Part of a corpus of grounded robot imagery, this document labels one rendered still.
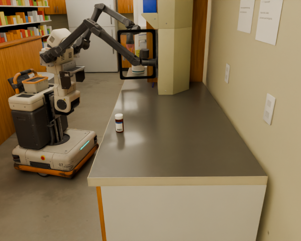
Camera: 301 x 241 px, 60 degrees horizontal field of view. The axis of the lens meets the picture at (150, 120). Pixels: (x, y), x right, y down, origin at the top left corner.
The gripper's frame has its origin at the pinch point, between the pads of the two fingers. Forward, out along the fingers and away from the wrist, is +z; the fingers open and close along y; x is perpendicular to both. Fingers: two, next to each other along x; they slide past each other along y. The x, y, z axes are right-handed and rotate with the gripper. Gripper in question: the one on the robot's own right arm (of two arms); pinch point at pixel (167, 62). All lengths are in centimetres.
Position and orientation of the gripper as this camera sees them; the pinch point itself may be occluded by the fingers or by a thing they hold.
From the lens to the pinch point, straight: 206.3
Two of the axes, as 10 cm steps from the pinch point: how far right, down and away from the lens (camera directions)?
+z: 10.0, 0.2, 0.2
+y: -0.1, -4.0, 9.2
